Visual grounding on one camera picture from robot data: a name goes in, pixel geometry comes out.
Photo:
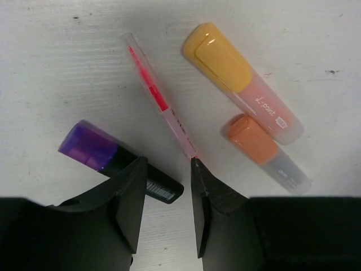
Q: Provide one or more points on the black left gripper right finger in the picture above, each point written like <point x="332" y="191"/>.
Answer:
<point x="272" y="233"/>

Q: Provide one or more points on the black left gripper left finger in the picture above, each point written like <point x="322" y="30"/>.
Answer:
<point x="96" y="230"/>

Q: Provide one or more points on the orange cap clear highlighter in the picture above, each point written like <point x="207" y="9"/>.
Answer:
<point x="249" y="138"/>

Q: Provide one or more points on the thin pink highlighter pen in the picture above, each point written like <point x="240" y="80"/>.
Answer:
<point x="153" y="88"/>

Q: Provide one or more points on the yellow cap pink highlighter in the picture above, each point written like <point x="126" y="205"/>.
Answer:
<point x="215" y="57"/>

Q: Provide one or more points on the purple cap black highlighter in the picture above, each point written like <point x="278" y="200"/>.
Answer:
<point x="101" y="152"/>

